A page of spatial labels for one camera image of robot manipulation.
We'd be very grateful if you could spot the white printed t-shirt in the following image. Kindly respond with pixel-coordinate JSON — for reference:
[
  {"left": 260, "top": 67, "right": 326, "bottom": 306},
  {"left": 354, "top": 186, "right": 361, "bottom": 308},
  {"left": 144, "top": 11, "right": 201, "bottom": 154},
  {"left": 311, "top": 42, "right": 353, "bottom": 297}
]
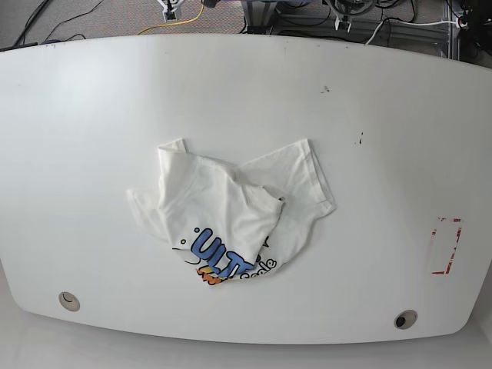
[{"left": 127, "top": 139, "right": 336, "bottom": 285}]

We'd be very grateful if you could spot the red tape rectangle marking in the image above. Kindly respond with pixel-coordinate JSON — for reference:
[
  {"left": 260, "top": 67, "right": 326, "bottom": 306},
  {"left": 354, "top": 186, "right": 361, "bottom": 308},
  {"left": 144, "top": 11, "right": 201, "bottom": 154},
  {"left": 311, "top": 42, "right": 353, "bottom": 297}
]
[{"left": 428, "top": 218, "right": 463, "bottom": 275}]

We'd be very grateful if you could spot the yellow cable on floor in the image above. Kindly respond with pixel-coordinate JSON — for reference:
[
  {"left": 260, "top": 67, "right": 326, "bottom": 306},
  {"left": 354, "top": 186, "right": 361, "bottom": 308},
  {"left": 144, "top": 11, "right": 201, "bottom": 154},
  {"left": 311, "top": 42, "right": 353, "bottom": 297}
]
[{"left": 138, "top": 0, "right": 204, "bottom": 35}]

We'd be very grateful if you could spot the white cable on floor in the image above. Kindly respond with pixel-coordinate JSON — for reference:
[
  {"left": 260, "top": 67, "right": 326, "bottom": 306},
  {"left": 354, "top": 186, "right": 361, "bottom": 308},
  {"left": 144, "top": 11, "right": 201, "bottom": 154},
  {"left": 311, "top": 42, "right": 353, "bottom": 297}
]
[{"left": 364, "top": 18, "right": 458, "bottom": 46}]

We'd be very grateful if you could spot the right table cable grommet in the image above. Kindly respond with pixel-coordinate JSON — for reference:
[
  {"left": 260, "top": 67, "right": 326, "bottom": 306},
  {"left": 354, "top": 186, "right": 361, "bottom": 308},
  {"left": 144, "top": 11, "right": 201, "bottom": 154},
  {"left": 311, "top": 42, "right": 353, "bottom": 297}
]
[{"left": 394, "top": 310, "right": 418, "bottom": 330}]

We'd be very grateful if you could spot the table cable grommet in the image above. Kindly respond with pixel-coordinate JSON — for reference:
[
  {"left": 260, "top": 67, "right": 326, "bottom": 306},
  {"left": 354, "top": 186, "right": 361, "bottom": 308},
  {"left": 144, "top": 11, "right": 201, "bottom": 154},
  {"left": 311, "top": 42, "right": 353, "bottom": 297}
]
[
  {"left": 58, "top": 291, "right": 81, "bottom": 312},
  {"left": 394, "top": 310, "right": 418, "bottom": 330}
]

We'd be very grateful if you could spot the left table cable grommet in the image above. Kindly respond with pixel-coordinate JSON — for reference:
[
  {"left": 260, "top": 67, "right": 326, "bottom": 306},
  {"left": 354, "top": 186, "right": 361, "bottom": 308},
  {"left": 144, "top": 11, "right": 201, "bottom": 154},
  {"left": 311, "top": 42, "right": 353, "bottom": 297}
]
[{"left": 58, "top": 291, "right": 81, "bottom": 312}]

